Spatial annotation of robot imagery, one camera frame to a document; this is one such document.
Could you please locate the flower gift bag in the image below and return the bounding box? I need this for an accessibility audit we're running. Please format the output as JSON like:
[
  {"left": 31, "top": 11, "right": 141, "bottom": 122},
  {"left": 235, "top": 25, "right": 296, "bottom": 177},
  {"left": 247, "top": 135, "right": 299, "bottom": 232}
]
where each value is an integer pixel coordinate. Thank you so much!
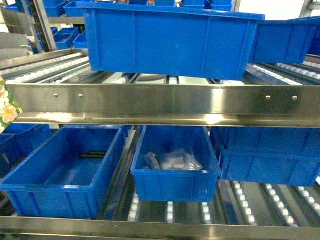
[{"left": 0, "top": 76, "right": 23, "bottom": 134}]

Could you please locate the blue bin with plastic bags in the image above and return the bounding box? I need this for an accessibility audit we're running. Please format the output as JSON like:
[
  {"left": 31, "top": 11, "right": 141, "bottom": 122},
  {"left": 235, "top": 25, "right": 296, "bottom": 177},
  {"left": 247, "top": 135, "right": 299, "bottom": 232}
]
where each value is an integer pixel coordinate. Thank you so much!
[{"left": 130, "top": 125, "right": 221, "bottom": 203}]

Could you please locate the large blue bin behind tray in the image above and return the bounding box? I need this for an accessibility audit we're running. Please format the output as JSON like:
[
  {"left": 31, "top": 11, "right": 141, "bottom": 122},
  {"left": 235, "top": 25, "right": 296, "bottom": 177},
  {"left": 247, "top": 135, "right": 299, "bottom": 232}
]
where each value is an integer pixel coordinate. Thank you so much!
[{"left": 77, "top": 2, "right": 265, "bottom": 81}]

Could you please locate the open blue bin lower left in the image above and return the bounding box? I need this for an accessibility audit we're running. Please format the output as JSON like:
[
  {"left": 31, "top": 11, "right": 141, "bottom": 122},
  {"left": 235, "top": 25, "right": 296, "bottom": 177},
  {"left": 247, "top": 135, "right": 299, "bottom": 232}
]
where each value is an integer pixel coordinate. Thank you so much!
[{"left": 0, "top": 125, "right": 125, "bottom": 219}]

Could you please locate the blue bin lower right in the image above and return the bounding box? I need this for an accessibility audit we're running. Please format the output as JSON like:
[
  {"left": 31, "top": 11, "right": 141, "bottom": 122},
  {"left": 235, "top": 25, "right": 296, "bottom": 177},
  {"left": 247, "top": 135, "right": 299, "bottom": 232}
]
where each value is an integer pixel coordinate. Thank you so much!
[{"left": 210, "top": 127, "right": 320, "bottom": 187}]

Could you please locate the blue bin upper right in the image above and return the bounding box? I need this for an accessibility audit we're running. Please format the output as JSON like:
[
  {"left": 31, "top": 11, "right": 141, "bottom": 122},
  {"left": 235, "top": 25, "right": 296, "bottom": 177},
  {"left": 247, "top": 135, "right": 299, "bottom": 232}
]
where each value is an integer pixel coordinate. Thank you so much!
[{"left": 249, "top": 16, "right": 320, "bottom": 64}]

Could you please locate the steel shelf front rail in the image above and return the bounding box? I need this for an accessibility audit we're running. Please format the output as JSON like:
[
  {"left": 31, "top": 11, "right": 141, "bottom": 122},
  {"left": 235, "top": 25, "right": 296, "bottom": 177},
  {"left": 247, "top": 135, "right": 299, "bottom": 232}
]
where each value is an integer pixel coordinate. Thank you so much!
[{"left": 8, "top": 84, "right": 320, "bottom": 128}]

